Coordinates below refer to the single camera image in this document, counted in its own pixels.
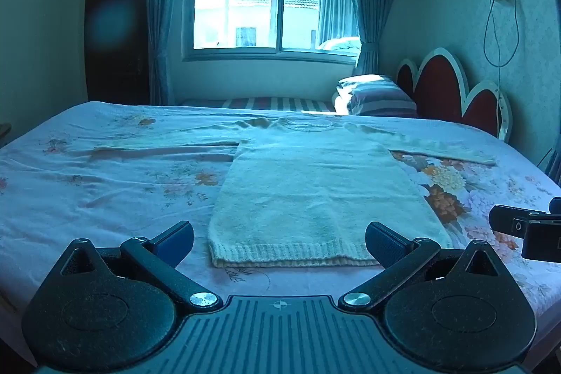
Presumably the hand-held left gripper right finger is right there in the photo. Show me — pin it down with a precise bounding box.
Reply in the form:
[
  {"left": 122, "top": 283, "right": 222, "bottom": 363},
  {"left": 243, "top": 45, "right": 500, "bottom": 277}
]
[{"left": 338, "top": 222, "right": 504, "bottom": 310}]

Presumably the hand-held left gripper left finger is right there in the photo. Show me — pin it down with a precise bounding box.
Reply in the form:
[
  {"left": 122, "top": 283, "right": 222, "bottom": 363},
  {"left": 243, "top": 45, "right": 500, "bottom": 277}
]
[{"left": 60, "top": 221, "right": 223, "bottom": 312}]

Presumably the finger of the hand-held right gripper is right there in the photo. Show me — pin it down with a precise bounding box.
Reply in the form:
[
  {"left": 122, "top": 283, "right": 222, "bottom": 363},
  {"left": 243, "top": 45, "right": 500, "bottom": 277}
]
[
  {"left": 488, "top": 204, "right": 561, "bottom": 234},
  {"left": 521, "top": 220, "right": 561, "bottom": 263}
]

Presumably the cream knit sweater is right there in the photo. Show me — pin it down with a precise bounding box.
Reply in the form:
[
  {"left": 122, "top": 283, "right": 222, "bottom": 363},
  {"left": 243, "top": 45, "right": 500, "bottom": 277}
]
[{"left": 90, "top": 116, "right": 498, "bottom": 268}]

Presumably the floral bed sheet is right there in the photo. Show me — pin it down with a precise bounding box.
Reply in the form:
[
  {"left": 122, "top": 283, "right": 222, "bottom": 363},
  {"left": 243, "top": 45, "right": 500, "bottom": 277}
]
[{"left": 0, "top": 100, "right": 561, "bottom": 357}]

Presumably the striped folded quilt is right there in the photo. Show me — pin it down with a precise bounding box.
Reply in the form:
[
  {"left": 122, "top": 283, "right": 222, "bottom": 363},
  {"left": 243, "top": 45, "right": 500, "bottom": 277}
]
[{"left": 335, "top": 74, "right": 418, "bottom": 118}]

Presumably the red heart-shaped headboard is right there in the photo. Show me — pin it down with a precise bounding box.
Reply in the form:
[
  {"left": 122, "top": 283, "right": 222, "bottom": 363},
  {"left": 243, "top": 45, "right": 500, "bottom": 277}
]
[{"left": 397, "top": 47, "right": 513, "bottom": 142}]

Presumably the striped bed sheet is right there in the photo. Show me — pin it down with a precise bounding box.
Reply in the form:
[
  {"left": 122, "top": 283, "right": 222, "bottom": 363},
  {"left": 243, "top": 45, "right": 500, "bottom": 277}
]
[{"left": 180, "top": 96, "right": 338, "bottom": 113}]

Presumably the white bundled cloth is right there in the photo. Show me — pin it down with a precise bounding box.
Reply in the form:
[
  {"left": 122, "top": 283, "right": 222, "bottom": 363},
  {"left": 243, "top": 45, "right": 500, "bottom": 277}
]
[{"left": 318, "top": 36, "right": 362, "bottom": 51}]

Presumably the dark wooden wardrobe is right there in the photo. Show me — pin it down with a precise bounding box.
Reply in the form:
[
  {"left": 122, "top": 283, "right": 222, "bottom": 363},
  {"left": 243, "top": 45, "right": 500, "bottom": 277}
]
[{"left": 84, "top": 0, "right": 152, "bottom": 105}]

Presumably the white charger cable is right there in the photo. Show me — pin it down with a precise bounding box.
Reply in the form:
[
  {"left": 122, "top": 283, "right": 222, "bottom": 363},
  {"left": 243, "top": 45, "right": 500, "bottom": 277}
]
[{"left": 483, "top": 0, "right": 521, "bottom": 94}]

